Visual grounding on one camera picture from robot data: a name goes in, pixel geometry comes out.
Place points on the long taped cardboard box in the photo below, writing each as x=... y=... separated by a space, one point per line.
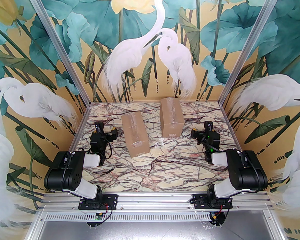
x=136 y=134

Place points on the short taped cardboard box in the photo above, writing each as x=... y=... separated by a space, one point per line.
x=171 y=116

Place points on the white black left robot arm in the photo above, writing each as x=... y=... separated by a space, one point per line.
x=65 y=171

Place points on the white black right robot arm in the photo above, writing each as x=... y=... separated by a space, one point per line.
x=245 y=171

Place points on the clear tape scrap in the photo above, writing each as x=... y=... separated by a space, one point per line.
x=162 y=141

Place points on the small green circuit board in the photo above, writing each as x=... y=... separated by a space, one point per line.
x=99 y=216

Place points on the yellow power connector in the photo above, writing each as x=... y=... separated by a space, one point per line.
x=215 y=217

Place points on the perforated metal tray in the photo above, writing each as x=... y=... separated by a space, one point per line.
x=152 y=231

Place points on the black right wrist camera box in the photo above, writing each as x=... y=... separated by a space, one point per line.
x=208 y=126

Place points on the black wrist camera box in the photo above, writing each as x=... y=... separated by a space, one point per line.
x=99 y=127
x=208 y=126

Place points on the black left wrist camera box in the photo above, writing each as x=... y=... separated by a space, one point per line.
x=99 y=127

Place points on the aluminium side rail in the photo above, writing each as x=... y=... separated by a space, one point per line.
x=76 y=135
x=233 y=134

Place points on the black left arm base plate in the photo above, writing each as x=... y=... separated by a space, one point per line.
x=110 y=200

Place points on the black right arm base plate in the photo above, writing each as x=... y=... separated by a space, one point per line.
x=198 y=200

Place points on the aluminium cross rail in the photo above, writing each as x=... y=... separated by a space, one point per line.
x=152 y=201

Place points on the aluminium corner post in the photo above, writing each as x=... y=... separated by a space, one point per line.
x=57 y=42
x=250 y=44

